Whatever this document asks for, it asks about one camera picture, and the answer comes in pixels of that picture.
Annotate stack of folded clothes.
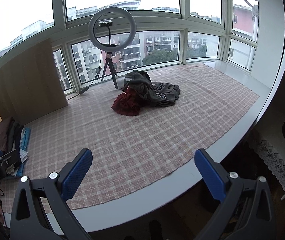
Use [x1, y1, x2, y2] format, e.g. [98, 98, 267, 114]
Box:
[0, 117, 31, 178]

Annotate white lace cloth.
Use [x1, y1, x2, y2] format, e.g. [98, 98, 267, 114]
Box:
[255, 139, 285, 200]

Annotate dark red knit garment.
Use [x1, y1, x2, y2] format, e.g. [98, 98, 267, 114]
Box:
[111, 87, 140, 116]

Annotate black tripod stand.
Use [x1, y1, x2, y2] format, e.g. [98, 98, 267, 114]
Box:
[101, 52, 119, 89]

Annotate pink plaid cloth mat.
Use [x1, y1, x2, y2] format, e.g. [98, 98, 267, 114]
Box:
[0, 63, 260, 214]

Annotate white ring light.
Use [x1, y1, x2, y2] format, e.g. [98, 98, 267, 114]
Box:
[87, 6, 137, 53]

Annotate light wooden board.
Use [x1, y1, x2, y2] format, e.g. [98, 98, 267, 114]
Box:
[0, 40, 68, 125]

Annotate dark grey hooded sweatshirt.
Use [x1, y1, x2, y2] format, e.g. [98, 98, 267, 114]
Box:
[124, 70, 180, 107]

